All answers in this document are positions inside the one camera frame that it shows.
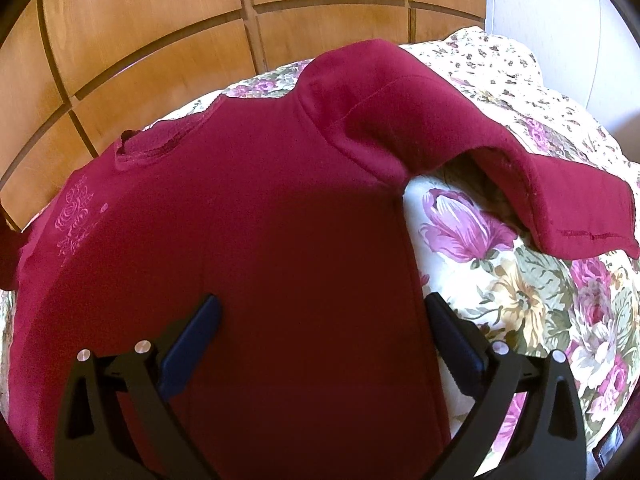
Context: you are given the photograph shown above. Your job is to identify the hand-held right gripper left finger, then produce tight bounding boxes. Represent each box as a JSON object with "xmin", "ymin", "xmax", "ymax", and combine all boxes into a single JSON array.
[{"xmin": 54, "ymin": 294, "xmax": 223, "ymax": 480}]

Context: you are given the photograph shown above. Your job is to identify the maroon sweater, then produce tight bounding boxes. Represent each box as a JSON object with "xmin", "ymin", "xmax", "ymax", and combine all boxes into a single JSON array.
[{"xmin": 0, "ymin": 38, "xmax": 640, "ymax": 480}]

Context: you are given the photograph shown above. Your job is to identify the dark object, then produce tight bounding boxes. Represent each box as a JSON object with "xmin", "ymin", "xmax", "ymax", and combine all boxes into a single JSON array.
[{"xmin": 590, "ymin": 427, "xmax": 627, "ymax": 472}]

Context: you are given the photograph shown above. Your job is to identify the cream small-flower cloth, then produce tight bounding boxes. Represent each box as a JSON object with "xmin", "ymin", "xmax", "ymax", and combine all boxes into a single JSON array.
[{"xmin": 400, "ymin": 27, "xmax": 637, "ymax": 173}]

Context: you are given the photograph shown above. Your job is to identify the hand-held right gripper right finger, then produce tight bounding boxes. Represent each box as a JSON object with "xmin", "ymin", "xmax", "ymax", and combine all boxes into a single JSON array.
[{"xmin": 422, "ymin": 291, "xmax": 589, "ymax": 480}]

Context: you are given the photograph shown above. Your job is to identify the large-flower floral blanket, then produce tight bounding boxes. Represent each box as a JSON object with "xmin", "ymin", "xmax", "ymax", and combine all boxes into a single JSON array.
[{"xmin": 0, "ymin": 57, "xmax": 640, "ymax": 480}]

